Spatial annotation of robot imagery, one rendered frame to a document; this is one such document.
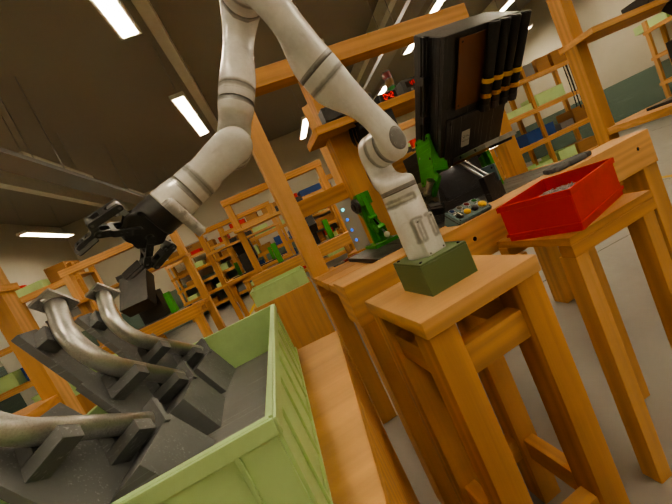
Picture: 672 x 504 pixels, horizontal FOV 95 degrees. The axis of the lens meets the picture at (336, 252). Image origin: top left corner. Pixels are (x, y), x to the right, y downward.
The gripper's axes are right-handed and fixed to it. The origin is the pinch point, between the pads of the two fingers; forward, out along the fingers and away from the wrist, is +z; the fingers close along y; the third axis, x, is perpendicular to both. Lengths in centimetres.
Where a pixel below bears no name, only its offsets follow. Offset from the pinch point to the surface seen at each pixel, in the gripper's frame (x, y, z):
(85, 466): 25.7, -3.7, 16.1
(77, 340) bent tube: 9.3, -0.9, 9.4
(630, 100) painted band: -31, -643, -988
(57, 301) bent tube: -0.5, 0.3, 9.3
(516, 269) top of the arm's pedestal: 50, -34, -54
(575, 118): -67, -456, -643
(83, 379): 11.7, -5.2, 13.9
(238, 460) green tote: 44.2, 2.8, -2.7
